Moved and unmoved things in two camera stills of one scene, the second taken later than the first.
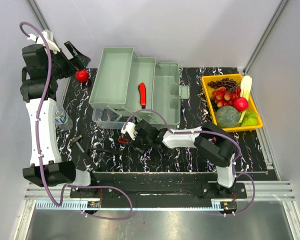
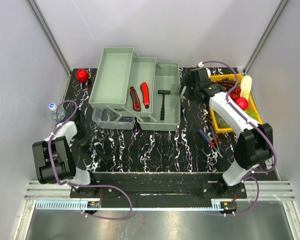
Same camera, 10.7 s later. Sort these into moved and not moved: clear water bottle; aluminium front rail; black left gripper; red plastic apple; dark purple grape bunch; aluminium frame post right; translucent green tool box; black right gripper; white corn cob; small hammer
Moved: black left gripper; small hammer; black right gripper
Not moved: aluminium frame post right; white corn cob; clear water bottle; aluminium front rail; red plastic apple; translucent green tool box; dark purple grape bunch
